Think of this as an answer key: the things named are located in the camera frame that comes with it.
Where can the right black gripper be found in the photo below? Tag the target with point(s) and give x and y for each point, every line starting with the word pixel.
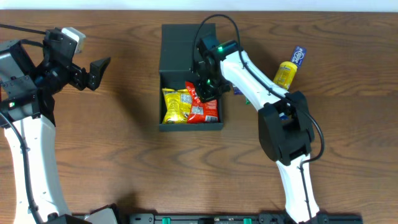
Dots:
pixel 206 92

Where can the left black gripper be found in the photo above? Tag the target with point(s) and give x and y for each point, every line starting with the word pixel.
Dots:
pixel 80 78

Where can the red snack bag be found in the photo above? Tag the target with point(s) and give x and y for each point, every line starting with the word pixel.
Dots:
pixel 201 112

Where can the yellow snack bag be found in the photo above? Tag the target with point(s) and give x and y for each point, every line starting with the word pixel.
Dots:
pixel 178 104

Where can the black box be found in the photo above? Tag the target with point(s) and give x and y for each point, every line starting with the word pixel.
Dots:
pixel 175 70

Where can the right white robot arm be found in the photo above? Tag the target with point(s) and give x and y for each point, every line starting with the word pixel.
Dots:
pixel 284 125

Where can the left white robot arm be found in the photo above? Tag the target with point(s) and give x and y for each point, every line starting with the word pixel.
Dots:
pixel 29 124

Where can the dark purple chocolate bar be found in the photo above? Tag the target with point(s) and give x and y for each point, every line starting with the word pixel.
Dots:
pixel 236 90

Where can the yellow plastic jar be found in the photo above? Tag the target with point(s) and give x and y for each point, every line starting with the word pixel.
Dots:
pixel 285 74

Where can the blue gum packet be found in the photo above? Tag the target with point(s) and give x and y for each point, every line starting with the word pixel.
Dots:
pixel 298 56

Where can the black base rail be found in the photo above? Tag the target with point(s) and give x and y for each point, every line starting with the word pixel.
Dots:
pixel 262 218

